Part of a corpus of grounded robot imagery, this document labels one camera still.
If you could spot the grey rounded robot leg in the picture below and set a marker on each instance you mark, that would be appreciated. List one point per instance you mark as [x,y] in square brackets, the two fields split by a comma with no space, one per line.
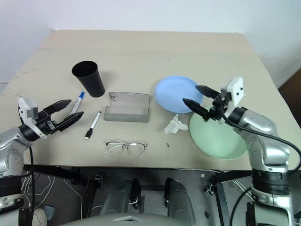
[117,197]
[181,200]

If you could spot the grey rounded right robot leg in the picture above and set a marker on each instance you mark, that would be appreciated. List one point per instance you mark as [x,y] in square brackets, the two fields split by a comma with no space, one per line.
[181,200]

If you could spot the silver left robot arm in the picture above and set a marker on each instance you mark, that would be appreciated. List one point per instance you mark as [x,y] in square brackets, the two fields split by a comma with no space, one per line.
[9,141]

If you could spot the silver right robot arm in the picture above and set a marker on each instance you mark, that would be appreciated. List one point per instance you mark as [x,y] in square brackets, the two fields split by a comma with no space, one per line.
[258,124]

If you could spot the crumpled white tissue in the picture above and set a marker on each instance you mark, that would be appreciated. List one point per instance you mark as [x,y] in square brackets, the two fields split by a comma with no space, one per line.
[175,126]

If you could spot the white marker with blue cap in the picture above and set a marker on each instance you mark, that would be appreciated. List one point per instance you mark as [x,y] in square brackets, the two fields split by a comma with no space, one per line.
[78,101]

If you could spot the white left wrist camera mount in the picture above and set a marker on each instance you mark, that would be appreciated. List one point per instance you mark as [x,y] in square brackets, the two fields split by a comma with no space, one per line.
[23,106]

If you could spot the clear frame glasses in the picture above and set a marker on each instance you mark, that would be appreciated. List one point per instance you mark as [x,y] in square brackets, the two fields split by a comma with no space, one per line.
[115,150]

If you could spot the black plastic cup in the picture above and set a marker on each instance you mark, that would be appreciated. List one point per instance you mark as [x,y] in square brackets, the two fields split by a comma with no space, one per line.
[94,82]

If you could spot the grey glasses case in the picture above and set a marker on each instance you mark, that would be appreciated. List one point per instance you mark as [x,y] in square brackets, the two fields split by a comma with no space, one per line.
[127,115]

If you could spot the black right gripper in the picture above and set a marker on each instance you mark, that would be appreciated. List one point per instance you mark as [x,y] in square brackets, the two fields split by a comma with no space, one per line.
[218,108]

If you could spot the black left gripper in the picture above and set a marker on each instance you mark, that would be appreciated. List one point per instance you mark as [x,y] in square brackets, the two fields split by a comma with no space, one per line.
[45,123]

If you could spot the white shoe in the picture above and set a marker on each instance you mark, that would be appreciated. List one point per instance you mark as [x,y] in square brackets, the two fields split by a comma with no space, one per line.
[39,217]

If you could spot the green plate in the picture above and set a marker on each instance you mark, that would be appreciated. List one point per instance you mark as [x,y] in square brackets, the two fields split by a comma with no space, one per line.
[216,140]

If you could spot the grey robot torso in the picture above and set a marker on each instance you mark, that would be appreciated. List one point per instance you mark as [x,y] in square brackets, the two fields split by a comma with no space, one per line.
[127,220]

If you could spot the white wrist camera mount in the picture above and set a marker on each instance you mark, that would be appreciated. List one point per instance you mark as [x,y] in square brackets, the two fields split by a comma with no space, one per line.
[23,106]
[236,90]

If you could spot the blue plate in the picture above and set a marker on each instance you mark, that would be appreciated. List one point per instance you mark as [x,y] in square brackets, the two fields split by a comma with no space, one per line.
[171,91]

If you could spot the white marker with black cap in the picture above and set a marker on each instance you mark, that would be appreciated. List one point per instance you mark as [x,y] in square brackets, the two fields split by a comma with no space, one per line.
[94,123]

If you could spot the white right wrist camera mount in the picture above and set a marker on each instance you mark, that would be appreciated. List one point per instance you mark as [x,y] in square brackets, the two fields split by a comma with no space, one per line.
[236,90]

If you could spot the black metal table frame bar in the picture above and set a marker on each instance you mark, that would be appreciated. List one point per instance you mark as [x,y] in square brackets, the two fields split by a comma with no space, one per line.
[58,173]
[222,200]

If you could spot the grey rounded left robot leg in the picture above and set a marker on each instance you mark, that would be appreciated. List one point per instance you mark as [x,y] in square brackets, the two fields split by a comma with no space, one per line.
[117,197]

